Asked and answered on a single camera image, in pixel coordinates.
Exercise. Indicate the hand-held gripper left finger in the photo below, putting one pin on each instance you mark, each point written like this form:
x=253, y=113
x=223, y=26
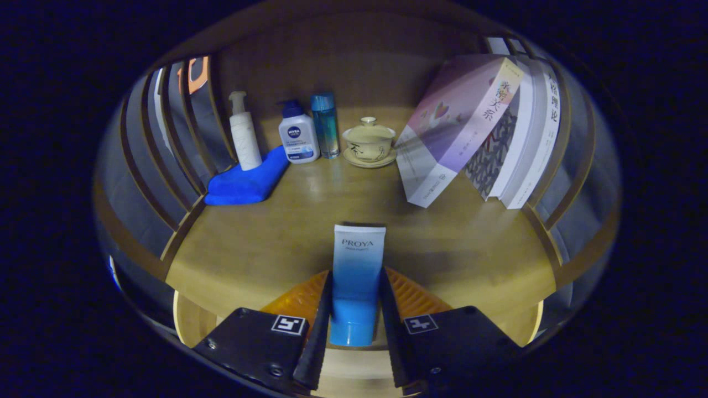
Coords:
x=321, y=342

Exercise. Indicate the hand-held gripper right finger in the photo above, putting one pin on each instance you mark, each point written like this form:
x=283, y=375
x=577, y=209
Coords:
x=390, y=342

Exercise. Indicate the blue gradient cosmetic tube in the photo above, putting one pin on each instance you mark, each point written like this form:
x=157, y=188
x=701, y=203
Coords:
x=357, y=276

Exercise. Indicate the wooden countertop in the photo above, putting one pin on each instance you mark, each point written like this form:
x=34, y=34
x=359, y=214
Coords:
x=276, y=243

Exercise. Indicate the wooden cabinet with slatted sides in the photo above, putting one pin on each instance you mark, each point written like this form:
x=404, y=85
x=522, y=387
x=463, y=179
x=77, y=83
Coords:
x=343, y=61

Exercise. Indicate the blue folded towel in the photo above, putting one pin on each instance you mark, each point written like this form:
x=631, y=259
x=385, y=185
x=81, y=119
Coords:
x=243, y=185

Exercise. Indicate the beige lidded tea cup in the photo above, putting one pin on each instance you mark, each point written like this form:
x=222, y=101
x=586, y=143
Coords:
x=369, y=142

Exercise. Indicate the white lotion bottle blue cap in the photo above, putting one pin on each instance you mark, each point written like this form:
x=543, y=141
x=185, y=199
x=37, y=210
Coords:
x=298, y=138

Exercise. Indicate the white pump bottle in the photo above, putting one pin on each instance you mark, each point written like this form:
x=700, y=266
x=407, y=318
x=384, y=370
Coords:
x=246, y=141

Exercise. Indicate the teal clear bottle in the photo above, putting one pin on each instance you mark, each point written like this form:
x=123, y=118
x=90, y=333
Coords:
x=326, y=127

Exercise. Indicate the dark patterned cover book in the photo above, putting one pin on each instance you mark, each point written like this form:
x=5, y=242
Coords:
x=492, y=149

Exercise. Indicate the pink purple book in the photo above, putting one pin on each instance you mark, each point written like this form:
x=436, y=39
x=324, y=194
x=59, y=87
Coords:
x=453, y=121

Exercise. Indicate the white spine book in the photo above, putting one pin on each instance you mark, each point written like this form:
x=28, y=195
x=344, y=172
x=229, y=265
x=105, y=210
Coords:
x=539, y=143

